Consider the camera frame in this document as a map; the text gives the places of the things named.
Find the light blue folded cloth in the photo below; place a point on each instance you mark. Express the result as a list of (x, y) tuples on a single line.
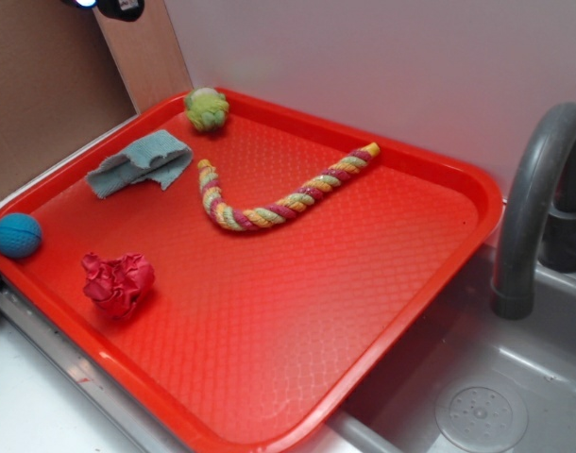
[(158, 157)]

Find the red plastic tray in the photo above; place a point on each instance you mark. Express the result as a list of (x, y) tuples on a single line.
[(248, 341)]

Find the green yellow rope ball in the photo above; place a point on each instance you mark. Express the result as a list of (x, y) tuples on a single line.
[(206, 108)]

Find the grey plastic sink basin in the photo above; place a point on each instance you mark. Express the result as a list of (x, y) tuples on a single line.
[(461, 379)]

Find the grey plastic faucet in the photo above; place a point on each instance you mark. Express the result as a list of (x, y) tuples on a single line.
[(539, 223)]

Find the brown cardboard panel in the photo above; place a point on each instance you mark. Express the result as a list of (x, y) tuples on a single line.
[(59, 87)]

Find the crumpled red cloth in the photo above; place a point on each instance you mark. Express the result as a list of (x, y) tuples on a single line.
[(116, 287)]

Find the wooden vertical board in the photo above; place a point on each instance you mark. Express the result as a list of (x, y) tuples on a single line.
[(147, 55)]

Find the blue rubber ball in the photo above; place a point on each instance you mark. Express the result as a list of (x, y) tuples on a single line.
[(20, 235)]

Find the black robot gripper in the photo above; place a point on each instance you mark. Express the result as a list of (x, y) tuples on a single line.
[(127, 11)]

